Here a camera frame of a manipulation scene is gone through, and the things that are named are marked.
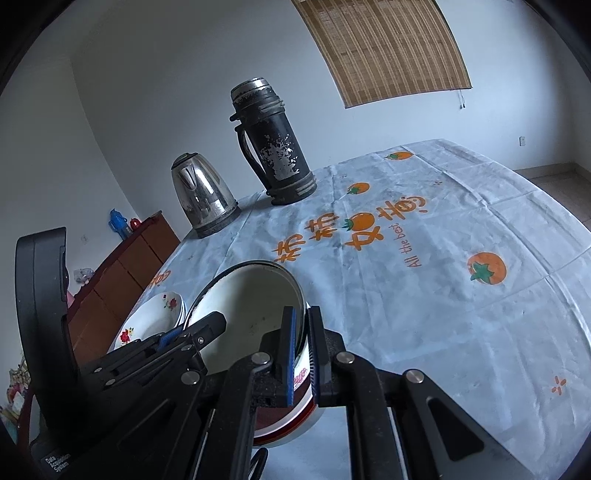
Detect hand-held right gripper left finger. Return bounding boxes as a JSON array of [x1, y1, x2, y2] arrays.
[[83, 307, 297, 480]]

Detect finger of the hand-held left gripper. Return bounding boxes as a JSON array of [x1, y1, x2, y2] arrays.
[[81, 328, 186, 385], [105, 311, 228, 394]]

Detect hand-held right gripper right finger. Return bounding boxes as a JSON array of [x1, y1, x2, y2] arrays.
[[307, 306, 532, 480]]

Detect white plate with red flowers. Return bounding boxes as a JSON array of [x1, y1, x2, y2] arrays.
[[107, 291, 185, 356]]

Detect white enamel bowl dark rim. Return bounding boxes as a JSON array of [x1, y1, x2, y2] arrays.
[[187, 260, 325, 448]]

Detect cluttered small items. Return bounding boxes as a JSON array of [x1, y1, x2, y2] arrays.
[[0, 362, 34, 428]]

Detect brown wooden sideboard cabinet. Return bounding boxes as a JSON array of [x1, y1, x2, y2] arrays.
[[65, 210, 181, 365]]

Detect blue thermos jug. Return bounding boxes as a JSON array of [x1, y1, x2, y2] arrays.
[[109, 209, 128, 241]]

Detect stainless steel electric kettle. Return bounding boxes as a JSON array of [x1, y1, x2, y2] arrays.
[[171, 152, 241, 239]]

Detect worn black thermos flask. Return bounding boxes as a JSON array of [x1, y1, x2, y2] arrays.
[[230, 78, 318, 206]]

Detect bamboo window blind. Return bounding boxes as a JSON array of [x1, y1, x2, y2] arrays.
[[291, 0, 472, 109]]

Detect black cable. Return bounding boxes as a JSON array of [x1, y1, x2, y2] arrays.
[[250, 445, 269, 480]]

